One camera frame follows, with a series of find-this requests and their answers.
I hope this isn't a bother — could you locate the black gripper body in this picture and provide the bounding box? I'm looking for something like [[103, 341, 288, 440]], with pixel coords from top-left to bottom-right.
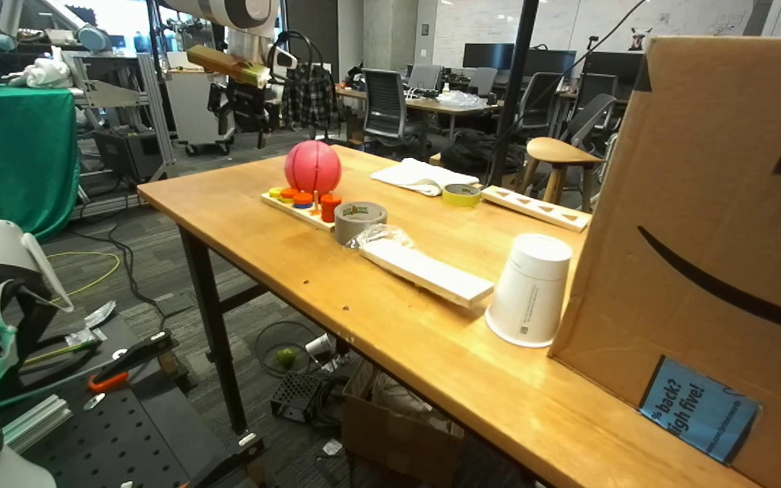
[[225, 81, 273, 131]]

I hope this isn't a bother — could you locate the pink mini basketball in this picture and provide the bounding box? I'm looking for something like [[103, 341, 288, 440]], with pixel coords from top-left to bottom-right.
[[283, 138, 345, 199]]

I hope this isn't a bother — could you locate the white wheeled cart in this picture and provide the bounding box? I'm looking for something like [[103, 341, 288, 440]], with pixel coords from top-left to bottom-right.
[[162, 66, 238, 158]]

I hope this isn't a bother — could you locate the plaid shirt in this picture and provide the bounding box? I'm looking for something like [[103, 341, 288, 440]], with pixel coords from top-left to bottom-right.
[[280, 60, 341, 138]]

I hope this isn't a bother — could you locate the red stacking cylinder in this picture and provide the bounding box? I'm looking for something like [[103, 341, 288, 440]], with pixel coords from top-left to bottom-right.
[[317, 191, 345, 225]]

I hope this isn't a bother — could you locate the grey office chair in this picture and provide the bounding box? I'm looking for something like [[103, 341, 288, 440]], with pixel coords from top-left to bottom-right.
[[362, 69, 413, 146]]

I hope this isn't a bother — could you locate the folded white towel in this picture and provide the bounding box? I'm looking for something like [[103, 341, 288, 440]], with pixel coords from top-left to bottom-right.
[[368, 156, 482, 202]]

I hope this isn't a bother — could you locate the round office table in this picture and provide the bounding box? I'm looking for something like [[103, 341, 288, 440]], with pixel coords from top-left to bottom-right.
[[405, 89, 507, 138]]

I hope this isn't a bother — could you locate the yellow-green tape roll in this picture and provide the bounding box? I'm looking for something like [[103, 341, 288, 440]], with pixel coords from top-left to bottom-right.
[[439, 180, 485, 213]]

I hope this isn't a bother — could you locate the green table cloth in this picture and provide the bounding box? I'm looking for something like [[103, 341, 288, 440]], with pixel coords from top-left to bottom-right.
[[0, 87, 84, 243]]

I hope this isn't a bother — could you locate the white foam board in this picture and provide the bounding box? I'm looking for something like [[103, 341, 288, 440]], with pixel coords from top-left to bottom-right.
[[351, 222, 498, 314]]

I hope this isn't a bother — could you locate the black vertical pole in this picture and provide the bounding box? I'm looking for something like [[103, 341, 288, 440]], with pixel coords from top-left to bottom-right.
[[488, 0, 542, 184]]

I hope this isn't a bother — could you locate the black office chair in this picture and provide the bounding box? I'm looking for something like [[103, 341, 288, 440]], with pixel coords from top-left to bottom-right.
[[516, 69, 565, 138], [562, 70, 625, 146]]

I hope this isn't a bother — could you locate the white VR headset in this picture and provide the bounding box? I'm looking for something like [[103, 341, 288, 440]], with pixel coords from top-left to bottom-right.
[[0, 217, 75, 390]]

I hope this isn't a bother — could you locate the round wooden stool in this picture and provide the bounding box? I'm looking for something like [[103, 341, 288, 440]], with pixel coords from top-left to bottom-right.
[[520, 134, 604, 213]]

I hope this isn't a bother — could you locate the white paper cup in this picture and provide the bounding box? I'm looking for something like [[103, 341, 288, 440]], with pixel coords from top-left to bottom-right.
[[482, 230, 576, 351]]

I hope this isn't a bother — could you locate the black perforated breadboard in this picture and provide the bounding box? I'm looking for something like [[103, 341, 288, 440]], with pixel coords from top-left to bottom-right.
[[9, 314, 267, 488]]

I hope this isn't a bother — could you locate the small cardboard box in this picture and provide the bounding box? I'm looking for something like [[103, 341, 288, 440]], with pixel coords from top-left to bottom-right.
[[340, 390, 467, 488]]

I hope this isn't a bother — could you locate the aluminium extrusion bar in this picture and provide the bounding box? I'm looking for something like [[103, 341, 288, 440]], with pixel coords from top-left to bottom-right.
[[0, 394, 75, 455]]

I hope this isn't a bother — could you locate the large cardboard shipping box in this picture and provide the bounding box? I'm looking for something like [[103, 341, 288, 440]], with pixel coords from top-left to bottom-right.
[[549, 32, 781, 488]]

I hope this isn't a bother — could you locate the blue sticker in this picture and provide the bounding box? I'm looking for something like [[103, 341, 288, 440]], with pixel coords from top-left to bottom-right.
[[638, 352, 766, 468]]

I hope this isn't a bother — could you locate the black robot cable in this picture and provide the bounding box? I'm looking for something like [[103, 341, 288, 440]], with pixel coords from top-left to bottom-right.
[[267, 27, 325, 92]]

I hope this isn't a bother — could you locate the wooden ring stacker board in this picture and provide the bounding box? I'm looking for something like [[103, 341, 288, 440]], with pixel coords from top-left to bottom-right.
[[261, 184, 340, 233]]

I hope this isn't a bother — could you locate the grey duct tape roll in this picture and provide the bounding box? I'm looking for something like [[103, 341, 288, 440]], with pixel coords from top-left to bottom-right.
[[332, 199, 391, 248]]

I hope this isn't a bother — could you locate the black table frame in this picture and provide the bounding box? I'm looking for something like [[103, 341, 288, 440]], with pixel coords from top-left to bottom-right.
[[176, 225, 271, 436]]

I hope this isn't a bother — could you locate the wire mesh basket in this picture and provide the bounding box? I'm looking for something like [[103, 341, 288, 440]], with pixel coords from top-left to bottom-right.
[[253, 321, 321, 379]]

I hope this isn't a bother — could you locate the black tool with orange handle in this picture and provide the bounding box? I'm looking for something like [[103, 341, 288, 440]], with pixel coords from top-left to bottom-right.
[[86, 328, 178, 396]]

